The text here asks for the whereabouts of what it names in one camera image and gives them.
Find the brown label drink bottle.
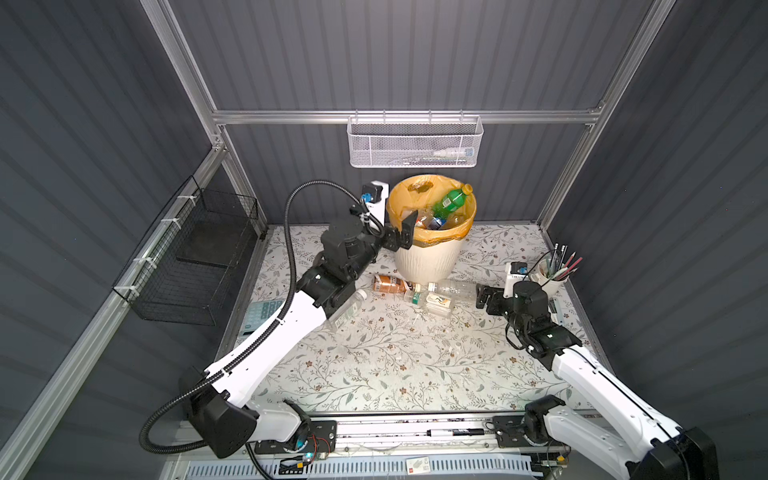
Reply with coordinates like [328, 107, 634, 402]
[372, 274, 414, 294]

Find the clear bottle white cap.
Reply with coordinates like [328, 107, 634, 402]
[328, 289, 367, 332]

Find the large clear bottle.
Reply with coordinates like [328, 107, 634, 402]
[427, 279, 477, 303]

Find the blue band clear bottle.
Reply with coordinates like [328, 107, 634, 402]
[427, 217, 447, 230]

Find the green Sprite bottle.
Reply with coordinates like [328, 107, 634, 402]
[432, 184, 473, 220]

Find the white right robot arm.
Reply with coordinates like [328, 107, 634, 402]
[475, 281, 720, 479]

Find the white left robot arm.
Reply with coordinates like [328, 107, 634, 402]
[180, 214, 417, 458]

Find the white ribbed waste bin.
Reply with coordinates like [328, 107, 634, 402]
[394, 239, 466, 284]

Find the orange bin liner bag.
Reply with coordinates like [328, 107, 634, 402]
[386, 174, 478, 247]

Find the white cup pen holder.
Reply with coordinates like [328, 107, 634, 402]
[530, 260, 567, 298]

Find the cream label small bottle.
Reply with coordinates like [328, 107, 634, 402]
[423, 292, 454, 318]

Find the teal calculator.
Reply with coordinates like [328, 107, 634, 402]
[239, 299, 284, 337]

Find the black marker pen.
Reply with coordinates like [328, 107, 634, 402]
[427, 428, 485, 438]

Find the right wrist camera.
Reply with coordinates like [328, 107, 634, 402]
[503, 261, 528, 298]

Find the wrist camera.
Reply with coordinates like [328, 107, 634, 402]
[503, 261, 528, 298]
[361, 180, 390, 224]

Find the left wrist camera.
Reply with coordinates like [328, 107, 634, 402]
[361, 180, 390, 224]

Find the white wire wall basket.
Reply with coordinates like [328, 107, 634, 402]
[346, 116, 484, 169]

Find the black wire side basket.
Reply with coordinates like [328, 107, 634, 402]
[113, 181, 260, 326]

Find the black corrugated cable hose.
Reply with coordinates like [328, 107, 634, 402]
[139, 179, 385, 455]

